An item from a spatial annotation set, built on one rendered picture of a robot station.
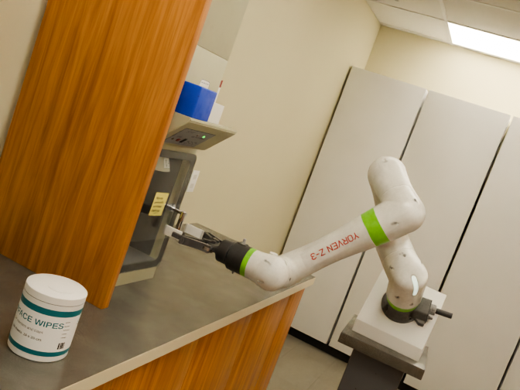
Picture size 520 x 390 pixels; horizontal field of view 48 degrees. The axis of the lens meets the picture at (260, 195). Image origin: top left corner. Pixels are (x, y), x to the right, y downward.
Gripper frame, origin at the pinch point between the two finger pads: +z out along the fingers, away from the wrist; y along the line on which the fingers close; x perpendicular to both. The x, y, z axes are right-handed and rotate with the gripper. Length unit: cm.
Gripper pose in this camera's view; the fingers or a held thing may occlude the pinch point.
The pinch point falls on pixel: (178, 229)
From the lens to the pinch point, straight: 193.9
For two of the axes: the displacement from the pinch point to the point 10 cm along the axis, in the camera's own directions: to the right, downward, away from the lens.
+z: -8.7, -3.6, 3.4
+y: -3.6, -0.1, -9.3
